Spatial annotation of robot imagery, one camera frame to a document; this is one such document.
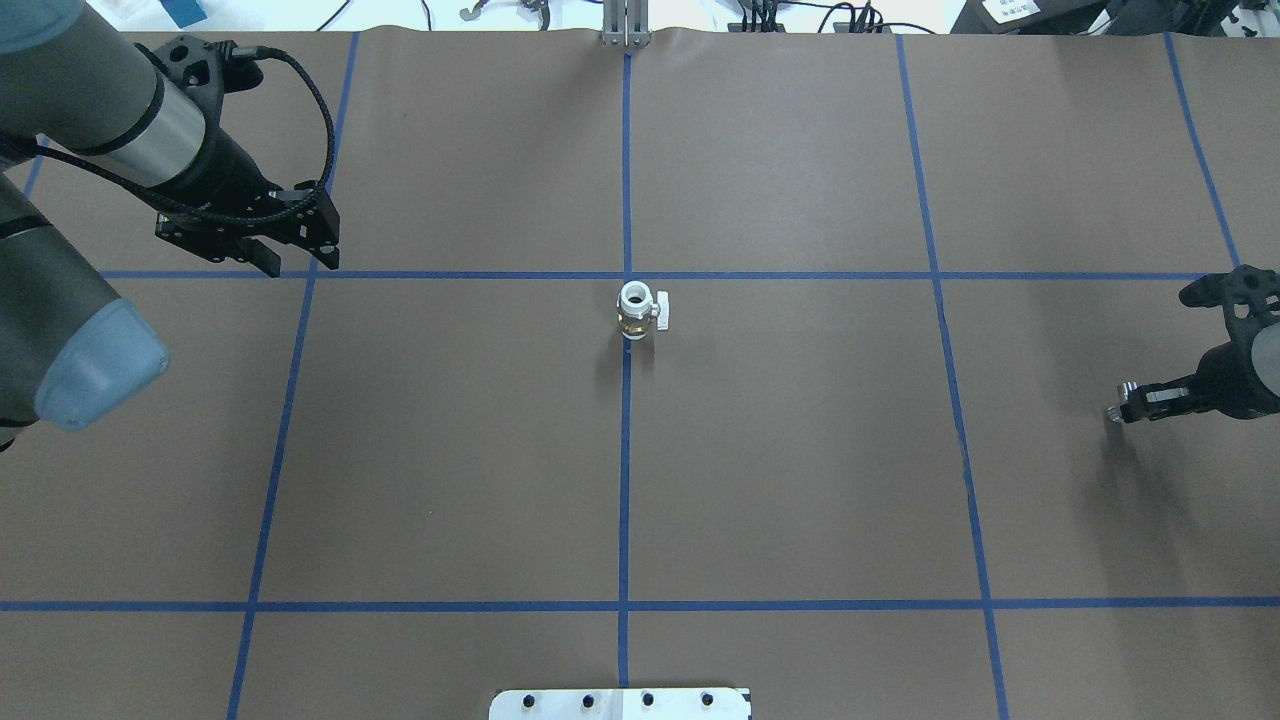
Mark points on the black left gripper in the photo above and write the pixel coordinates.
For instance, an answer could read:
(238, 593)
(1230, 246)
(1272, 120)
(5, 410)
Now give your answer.
(228, 170)

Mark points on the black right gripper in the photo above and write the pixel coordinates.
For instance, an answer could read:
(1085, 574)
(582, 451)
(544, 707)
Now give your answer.
(1238, 382)

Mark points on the chrome angle pipe fitting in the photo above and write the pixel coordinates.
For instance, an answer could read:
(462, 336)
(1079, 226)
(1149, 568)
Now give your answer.
(1121, 412)

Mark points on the white brass PPR valve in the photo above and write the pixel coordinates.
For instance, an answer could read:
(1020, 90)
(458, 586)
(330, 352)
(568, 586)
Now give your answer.
(642, 311)

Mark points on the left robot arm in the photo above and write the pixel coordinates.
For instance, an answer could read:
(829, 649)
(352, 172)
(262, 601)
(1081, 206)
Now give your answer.
(90, 115)

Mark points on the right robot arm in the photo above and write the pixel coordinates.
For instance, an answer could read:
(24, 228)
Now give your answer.
(1264, 355)

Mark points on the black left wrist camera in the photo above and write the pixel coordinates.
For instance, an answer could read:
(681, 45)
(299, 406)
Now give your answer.
(207, 70)

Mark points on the aluminium frame post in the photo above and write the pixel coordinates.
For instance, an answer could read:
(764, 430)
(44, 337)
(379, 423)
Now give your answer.
(625, 23)

